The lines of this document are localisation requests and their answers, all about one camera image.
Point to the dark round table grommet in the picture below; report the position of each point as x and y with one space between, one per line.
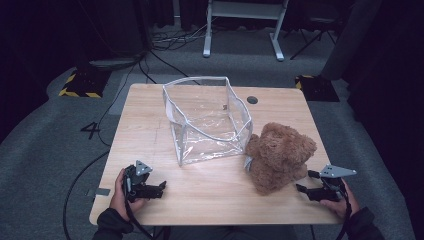
252 99

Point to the white desk frame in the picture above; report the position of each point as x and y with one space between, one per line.
245 10

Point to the black tripod stand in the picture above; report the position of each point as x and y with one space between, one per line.
313 38

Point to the grey slanted pillar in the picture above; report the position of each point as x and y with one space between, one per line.
350 40

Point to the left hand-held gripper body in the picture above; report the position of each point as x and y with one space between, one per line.
135 181

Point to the person's left hand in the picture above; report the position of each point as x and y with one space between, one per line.
118 200

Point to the brown teddy bear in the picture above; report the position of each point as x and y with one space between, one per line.
280 156

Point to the clear plastic bag white trim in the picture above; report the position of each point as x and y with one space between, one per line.
206 133

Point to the grey floor tape piece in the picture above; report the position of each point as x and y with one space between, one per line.
100 192

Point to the black yellow striped stand base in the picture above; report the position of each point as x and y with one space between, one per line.
318 88
85 83

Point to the person's right hand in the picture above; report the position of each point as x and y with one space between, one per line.
343 206

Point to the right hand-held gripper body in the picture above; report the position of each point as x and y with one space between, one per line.
333 186

